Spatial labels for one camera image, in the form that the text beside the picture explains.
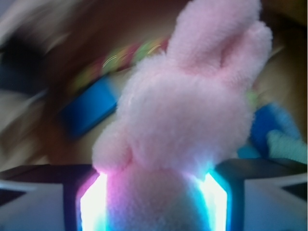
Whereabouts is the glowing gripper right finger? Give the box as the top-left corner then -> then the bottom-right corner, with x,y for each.
204,158 -> 308,231

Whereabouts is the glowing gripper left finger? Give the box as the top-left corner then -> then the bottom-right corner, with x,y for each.
0,164 -> 107,231

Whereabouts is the pink plush bunny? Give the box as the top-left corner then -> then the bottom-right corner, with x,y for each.
92,0 -> 272,231

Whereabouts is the teal terry cloth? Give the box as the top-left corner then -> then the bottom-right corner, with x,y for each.
267,130 -> 308,164

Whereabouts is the blue mesh sponge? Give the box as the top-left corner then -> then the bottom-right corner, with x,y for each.
237,103 -> 302,158

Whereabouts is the blue rectangular block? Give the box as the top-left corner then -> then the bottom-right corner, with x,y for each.
59,76 -> 118,139

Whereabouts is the multicolour braided rope toy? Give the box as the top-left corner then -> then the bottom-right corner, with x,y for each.
69,38 -> 259,106

